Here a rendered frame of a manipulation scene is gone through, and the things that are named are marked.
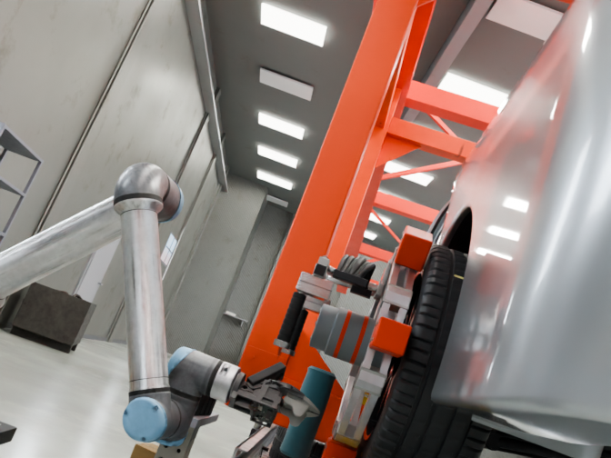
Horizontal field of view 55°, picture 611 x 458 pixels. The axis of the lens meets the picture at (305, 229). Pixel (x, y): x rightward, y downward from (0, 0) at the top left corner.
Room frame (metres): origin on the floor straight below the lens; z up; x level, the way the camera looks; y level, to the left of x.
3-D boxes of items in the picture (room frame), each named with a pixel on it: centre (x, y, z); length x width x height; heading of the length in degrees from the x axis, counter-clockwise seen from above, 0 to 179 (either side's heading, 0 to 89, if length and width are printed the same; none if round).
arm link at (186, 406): (1.48, 0.14, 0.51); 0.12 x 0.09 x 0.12; 167
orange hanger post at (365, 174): (4.13, -0.23, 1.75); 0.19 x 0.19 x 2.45; 84
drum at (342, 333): (1.68, -0.23, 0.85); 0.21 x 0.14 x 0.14; 84
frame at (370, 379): (1.67, -0.30, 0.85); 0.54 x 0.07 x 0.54; 174
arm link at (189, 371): (1.48, 0.13, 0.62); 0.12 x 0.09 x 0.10; 83
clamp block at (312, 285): (1.52, -0.08, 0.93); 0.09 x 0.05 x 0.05; 84
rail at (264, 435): (3.45, -0.21, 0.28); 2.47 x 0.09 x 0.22; 174
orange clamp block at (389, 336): (1.35, -0.27, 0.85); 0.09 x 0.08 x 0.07; 174
